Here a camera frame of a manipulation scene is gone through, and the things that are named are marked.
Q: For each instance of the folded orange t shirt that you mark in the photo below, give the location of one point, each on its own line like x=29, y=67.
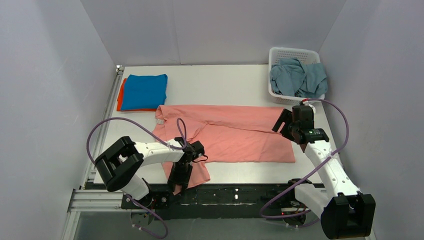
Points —
x=120, y=99

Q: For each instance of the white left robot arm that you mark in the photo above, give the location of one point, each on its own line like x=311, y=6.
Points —
x=118, y=165

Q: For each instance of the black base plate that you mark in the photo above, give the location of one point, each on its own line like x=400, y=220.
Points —
x=211, y=201

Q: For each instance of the folded blue t shirt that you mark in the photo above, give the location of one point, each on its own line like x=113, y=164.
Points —
x=144, y=91

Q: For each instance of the grey-blue t shirt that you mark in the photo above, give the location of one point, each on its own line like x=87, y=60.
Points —
x=291, y=77

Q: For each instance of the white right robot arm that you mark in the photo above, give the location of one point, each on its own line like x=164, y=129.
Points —
x=342, y=209

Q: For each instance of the aluminium frame rail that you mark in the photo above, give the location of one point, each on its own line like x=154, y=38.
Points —
x=95, y=214

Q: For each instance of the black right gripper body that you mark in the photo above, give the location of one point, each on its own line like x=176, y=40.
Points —
x=286, y=125

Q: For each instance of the white plastic basket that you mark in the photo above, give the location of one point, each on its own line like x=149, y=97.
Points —
x=275, y=54

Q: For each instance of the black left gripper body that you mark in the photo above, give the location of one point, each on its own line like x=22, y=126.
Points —
x=179, y=178

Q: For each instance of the pink t shirt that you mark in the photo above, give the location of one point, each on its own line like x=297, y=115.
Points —
x=229, y=134

